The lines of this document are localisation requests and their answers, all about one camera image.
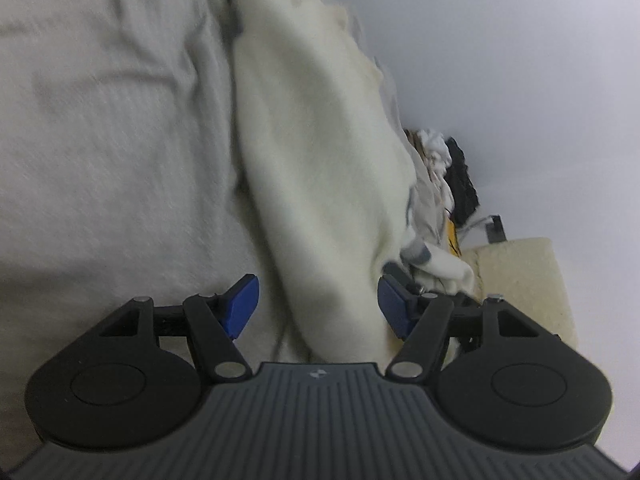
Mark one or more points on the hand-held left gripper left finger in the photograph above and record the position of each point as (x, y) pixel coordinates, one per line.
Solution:
(242, 306)

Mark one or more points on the yellow blanket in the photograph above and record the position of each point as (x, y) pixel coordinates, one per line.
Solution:
(453, 237)

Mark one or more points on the white crumpled cloth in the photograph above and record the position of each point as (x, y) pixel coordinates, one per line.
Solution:
(435, 147)

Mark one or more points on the grey bed sheet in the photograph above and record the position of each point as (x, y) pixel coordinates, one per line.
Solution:
(100, 160)

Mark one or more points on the cream and blue sweater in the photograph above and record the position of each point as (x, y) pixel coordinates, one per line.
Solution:
(315, 150)

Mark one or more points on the black wall charger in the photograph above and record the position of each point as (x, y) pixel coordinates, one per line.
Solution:
(494, 227)

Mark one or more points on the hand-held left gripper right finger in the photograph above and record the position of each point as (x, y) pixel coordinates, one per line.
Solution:
(395, 310)

